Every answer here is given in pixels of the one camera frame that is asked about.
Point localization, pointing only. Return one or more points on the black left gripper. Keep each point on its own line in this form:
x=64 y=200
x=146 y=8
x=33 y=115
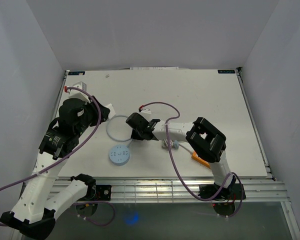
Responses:
x=93 y=106

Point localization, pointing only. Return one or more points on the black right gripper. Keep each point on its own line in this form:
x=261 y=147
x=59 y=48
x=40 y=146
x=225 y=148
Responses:
x=135 y=136

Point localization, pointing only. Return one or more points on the round light blue socket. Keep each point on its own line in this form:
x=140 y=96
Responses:
x=119 y=154

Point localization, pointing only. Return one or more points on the white usb charger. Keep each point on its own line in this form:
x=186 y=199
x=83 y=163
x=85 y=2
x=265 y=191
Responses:
x=112 y=112

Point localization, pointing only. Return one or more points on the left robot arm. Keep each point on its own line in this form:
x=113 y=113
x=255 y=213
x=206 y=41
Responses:
x=35 y=215

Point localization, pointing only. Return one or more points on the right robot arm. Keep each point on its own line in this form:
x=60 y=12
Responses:
x=206 y=140

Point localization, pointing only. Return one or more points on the orange power strip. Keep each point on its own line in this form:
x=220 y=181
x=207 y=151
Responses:
x=195 y=157

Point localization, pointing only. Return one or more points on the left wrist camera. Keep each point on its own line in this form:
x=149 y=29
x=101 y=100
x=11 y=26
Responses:
x=75 y=94

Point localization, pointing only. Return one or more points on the light blue wall plug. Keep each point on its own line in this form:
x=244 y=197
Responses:
x=175 y=144

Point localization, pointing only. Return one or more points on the aluminium frame rail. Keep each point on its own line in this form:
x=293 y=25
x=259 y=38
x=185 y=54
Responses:
x=137 y=191

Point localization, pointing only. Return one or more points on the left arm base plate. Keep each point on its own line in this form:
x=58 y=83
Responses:
x=98 y=193

